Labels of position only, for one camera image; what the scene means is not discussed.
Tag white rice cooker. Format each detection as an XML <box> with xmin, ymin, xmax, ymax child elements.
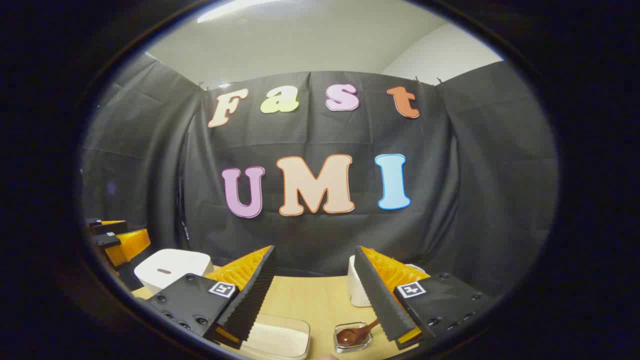
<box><xmin>134</xmin><ymin>249</ymin><xmax>213</xmax><ymax>296</ymax></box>

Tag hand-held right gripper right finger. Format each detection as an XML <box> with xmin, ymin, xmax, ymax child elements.
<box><xmin>354</xmin><ymin>245</ymin><xmax>493</xmax><ymax>351</ymax></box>

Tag black backdrop cloth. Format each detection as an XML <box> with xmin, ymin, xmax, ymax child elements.
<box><xmin>80</xmin><ymin>52</ymin><xmax>558</xmax><ymax>296</ymax></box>

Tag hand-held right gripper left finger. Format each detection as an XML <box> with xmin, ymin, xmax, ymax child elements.
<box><xmin>147</xmin><ymin>245</ymin><xmax>277</xmax><ymax>350</ymax></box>

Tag brown wooden spoon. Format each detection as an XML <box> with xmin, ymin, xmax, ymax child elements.
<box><xmin>336</xmin><ymin>319</ymin><xmax>381</xmax><ymax>347</ymax></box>

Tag white toaster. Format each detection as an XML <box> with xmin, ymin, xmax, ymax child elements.
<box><xmin>347</xmin><ymin>255</ymin><xmax>428</xmax><ymax>308</ymax></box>

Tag clear wire chopstick holder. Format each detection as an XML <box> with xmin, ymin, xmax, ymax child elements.
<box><xmin>333</xmin><ymin>321</ymin><xmax>374</xmax><ymax>354</ymax></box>

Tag clear box of white rice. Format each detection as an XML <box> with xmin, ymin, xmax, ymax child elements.
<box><xmin>239</xmin><ymin>312</ymin><xmax>311</xmax><ymax>360</ymax></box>

